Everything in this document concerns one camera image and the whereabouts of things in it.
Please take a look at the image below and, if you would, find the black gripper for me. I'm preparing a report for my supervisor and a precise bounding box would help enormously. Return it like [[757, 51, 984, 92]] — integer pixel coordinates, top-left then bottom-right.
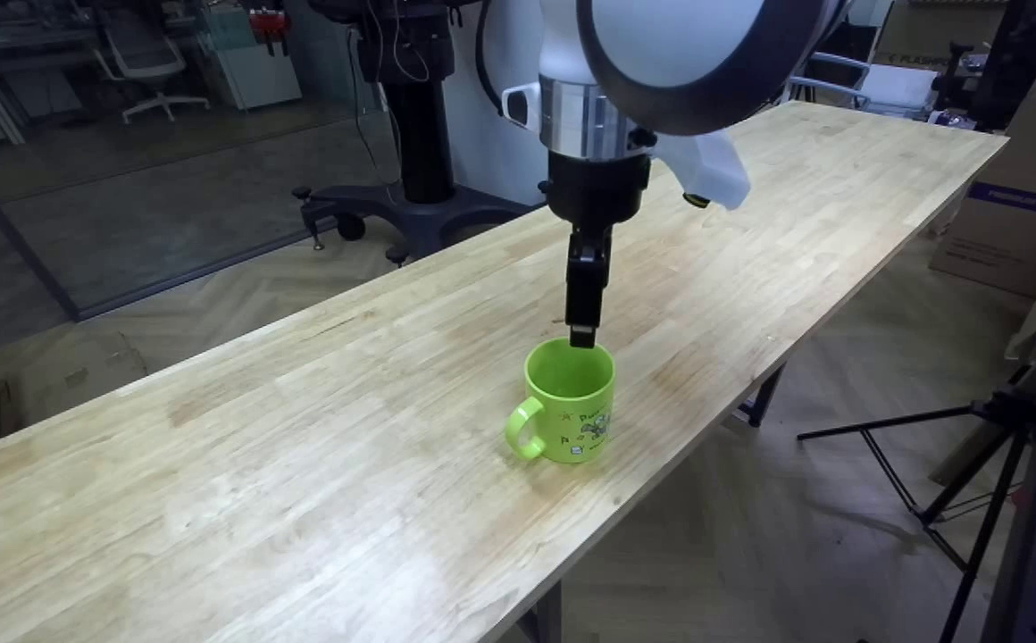
[[541, 151, 653, 352]]

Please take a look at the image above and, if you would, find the green plastic mug with print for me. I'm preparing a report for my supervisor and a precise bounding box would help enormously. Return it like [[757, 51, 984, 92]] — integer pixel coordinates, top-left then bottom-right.
[[502, 337, 622, 469]]

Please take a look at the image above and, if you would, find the white partition panel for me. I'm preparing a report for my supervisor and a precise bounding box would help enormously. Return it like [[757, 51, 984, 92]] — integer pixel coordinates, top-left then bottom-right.
[[443, 0, 551, 207]]

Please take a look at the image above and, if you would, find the black table leg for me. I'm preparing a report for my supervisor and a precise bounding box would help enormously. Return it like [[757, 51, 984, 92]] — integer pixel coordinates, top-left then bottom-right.
[[739, 360, 789, 428]]

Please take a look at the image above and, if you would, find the grey chair with armrests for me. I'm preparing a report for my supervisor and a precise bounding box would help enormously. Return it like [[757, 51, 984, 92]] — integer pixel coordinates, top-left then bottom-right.
[[794, 45, 944, 120]]

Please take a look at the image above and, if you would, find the white storage cabinet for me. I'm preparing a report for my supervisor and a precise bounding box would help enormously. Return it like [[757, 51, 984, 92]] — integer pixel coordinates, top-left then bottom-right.
[[195, 0, 306, 113]]

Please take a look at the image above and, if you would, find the red object on cabinet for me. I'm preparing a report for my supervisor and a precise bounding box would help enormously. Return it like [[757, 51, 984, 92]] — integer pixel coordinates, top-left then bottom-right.
[[245, 3, 294, 51]]

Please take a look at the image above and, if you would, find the dark grey floor mat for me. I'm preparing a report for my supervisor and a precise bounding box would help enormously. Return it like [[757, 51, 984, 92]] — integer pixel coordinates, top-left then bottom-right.
[[0, 101, 406, 323]]

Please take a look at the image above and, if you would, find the black tripod stand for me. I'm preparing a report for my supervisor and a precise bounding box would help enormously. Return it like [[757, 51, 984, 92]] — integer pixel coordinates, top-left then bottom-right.
[[794, 342, 1036, 643]]

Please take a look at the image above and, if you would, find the white office swivel chair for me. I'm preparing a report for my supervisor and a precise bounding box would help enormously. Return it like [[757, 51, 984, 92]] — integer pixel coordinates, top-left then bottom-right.
[[93, 8, 213, 128]]

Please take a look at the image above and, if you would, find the black pedestal stand on wheels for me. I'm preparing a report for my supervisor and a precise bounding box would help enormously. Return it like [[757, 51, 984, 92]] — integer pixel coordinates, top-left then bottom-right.
[[294, 0, 565, 266]]

